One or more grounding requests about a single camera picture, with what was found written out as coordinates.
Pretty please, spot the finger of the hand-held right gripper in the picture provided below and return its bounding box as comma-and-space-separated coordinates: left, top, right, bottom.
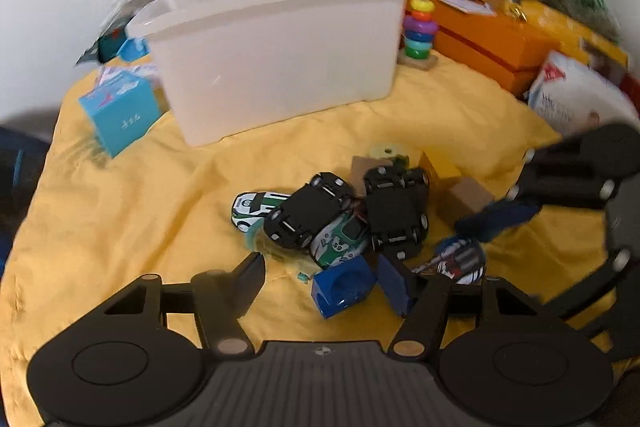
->
454, 147, 617, 244
542, 249, 631, 333

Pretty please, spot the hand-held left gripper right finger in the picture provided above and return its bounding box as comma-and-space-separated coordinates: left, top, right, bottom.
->
377, 252, 543, 358

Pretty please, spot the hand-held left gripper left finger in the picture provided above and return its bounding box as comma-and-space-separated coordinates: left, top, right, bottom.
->
105, 252, 266, 358

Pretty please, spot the dark blue toy brick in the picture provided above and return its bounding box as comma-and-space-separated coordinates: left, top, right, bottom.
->
311, 254, 378, 320

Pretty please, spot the striped toy car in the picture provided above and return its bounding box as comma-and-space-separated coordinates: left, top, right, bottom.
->
412, 237, 487, 284

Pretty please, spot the white plastic bin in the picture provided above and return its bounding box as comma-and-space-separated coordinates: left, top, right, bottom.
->
126, 0, 418, 148

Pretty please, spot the brown cardboard cube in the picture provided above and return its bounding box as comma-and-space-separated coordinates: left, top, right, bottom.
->
350, 156, 393, 198
447, 177, 496, 220

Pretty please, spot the yellow cube brick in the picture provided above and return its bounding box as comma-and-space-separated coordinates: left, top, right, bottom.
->
419, 151, 463, 188

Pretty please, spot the white green numbered toy car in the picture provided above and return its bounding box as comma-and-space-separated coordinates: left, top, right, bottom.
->
310, 209, 371, 269

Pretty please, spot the black toy car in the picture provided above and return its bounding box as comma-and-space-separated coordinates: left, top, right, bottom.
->
362, 167, 431, 260
263, 172, 353, 250

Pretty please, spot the white diaper pack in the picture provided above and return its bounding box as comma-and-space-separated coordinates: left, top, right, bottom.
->
527, 52, 640, 138

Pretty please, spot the pale yellow toy brick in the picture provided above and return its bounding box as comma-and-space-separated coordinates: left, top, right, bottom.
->
367, 142, 411, 168

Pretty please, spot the yellow cloth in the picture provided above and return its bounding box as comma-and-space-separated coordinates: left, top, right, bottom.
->
0, 54, 621, 413

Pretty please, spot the orange box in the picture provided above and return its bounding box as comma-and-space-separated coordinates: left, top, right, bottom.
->
430, 0, 561, 95

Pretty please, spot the yellow flat box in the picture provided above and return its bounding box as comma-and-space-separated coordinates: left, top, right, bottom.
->
520, 2, 631, 68

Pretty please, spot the light blue carton box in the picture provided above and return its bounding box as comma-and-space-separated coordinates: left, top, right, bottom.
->
77, 69, 156, 158

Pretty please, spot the white paper card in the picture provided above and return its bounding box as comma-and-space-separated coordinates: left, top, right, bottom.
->
437, 0, 496, 15

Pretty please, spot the blue chair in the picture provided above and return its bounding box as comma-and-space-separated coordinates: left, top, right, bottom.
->
0, 127, 51, 258

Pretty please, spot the teal packet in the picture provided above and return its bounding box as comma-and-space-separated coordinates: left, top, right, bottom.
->
75, 27, 151, 65

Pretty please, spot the rainbow ring stacker toy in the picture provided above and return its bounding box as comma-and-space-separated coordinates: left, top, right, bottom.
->
397, 0, 438, 70

